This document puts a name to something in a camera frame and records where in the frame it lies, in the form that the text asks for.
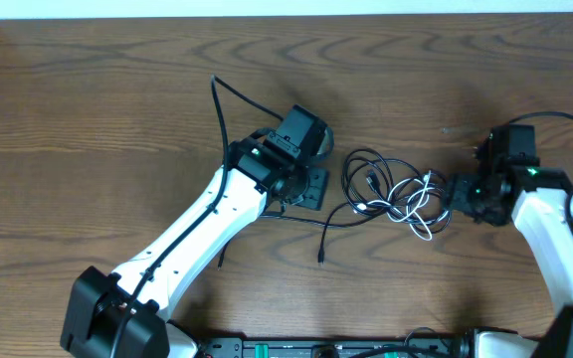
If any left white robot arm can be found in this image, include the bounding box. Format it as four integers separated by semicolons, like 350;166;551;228
60;105;334;358

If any white USB cable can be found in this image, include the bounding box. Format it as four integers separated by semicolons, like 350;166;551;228
355;170;450;242

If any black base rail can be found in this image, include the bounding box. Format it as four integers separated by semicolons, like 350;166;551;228
196;327;472;358

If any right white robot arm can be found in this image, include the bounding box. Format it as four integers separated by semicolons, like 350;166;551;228
443;124;573;357

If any black USB cable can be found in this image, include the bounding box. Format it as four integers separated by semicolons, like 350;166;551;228
216;147;452;269

